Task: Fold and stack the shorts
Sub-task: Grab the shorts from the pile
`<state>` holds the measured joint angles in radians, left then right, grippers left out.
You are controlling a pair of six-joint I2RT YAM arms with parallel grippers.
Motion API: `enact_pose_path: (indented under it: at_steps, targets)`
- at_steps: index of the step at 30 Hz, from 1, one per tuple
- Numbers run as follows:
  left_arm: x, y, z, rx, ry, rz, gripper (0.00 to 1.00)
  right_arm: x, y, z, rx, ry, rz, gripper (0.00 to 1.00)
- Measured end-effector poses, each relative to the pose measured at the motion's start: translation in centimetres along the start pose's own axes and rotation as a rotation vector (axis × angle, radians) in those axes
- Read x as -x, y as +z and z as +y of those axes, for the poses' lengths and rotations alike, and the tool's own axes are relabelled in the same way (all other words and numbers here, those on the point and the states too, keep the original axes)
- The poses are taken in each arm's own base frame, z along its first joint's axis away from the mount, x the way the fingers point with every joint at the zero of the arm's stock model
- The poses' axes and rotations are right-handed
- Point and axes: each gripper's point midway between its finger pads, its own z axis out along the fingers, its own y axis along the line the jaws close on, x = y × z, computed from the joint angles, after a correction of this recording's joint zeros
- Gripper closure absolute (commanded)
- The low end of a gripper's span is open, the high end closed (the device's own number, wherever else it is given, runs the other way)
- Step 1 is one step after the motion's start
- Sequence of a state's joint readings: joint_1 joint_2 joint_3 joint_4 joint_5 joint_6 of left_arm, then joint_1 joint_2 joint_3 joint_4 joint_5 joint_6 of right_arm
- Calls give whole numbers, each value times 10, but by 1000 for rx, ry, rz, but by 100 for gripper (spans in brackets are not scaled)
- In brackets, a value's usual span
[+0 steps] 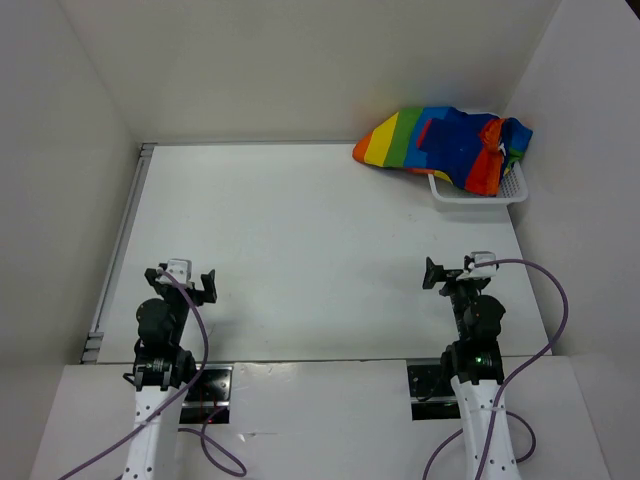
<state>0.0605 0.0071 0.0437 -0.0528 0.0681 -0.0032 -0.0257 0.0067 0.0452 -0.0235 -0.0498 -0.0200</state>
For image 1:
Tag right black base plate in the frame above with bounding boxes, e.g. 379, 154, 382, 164
407, 363, 460, 421

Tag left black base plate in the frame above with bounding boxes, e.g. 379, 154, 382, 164
180, 364, 233, 425

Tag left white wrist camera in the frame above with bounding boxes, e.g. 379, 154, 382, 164
157, 258, 193, 289

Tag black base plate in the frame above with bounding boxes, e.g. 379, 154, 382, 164
180, 364, 233, 425
407, 363, 460, 421

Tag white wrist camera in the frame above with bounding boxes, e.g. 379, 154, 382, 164
457, 251, 498, 281
157, 258, 193, 289

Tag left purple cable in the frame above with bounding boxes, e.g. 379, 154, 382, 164
58, 271, 248, 480

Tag rainbow striped shorts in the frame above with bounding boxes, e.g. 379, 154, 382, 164
352, 106, 533, 197

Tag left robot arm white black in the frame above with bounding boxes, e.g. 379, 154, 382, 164
122, 259, 217, 479

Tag aluminium table edge rail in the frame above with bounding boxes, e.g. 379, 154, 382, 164
79, 143, 156, 364

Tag white plastic basket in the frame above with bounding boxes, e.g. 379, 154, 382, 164
427, 160, 531, 207

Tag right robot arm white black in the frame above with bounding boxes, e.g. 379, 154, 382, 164
423, 252, 521, 479

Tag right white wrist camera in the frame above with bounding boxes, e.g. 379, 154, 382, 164
457, 251, 498, 281

